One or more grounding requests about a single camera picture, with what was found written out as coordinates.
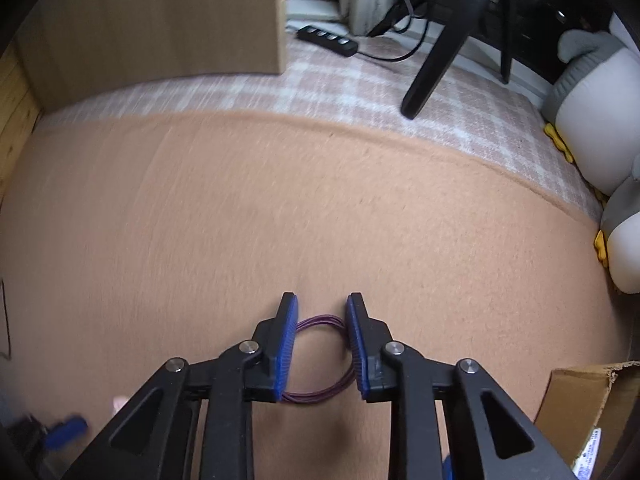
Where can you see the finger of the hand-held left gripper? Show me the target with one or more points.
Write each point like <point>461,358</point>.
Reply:
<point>65,430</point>

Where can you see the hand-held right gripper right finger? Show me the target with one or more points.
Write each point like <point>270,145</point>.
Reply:
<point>357,345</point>

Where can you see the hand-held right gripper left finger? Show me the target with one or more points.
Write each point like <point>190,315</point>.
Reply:
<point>285,345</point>

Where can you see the cardboard box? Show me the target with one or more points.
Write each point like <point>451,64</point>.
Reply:
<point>575,410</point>

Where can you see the plaid bed sheet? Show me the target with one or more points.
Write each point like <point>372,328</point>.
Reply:
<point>350,95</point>

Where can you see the small penguin plush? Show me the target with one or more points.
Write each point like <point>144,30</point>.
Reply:
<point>625,255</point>

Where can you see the black tripod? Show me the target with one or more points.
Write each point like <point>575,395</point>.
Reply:
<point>435,65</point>

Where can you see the black power strip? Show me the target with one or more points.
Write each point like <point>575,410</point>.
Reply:
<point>327,40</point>

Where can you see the pine plank panel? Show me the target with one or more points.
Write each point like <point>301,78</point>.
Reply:
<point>15,110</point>

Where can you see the large penguin plush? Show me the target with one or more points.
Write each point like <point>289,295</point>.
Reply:
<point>595,120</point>

